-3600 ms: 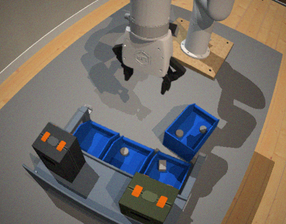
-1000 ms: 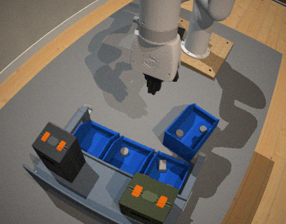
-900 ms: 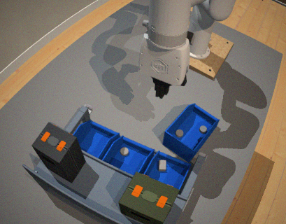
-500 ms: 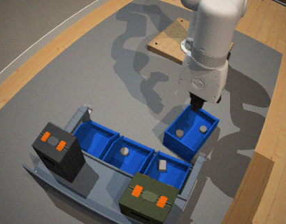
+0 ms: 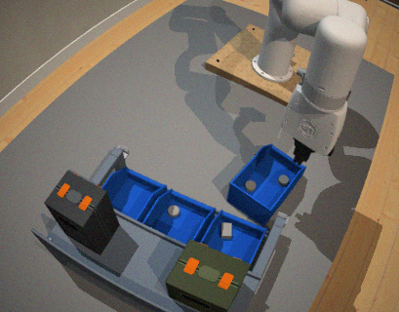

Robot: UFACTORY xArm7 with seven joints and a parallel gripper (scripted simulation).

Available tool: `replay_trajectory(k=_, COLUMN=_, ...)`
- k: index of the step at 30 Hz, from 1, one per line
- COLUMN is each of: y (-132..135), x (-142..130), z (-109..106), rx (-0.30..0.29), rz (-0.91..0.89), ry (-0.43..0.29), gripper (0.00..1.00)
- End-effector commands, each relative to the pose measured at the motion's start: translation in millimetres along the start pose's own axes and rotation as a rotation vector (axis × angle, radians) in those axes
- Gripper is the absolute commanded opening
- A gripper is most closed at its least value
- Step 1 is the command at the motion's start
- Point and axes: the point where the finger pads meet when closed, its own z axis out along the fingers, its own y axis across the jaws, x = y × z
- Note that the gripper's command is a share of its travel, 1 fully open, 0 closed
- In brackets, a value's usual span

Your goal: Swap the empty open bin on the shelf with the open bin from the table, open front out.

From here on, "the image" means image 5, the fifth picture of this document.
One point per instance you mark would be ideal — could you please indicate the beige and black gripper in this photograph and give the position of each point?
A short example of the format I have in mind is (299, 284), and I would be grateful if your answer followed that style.
(311, 126)

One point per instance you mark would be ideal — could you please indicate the grey low shelf rack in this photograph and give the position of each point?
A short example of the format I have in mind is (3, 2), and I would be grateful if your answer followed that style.
(141, 258)

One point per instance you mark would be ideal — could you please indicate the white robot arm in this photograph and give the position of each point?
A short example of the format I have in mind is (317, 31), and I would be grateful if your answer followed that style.
(339, 28)

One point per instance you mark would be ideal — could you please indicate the black case with orange latches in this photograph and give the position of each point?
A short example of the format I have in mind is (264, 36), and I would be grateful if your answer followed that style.
(83, 211)

